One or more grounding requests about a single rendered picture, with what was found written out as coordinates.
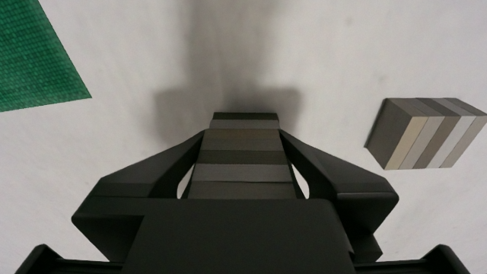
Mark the green mat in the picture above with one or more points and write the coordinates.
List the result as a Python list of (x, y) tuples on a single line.
[(35, 69)]

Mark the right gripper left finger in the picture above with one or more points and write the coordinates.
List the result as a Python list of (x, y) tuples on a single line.
[(157, 176)]

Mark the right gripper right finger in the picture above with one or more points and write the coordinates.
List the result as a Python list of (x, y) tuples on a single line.
[(362, 199)]

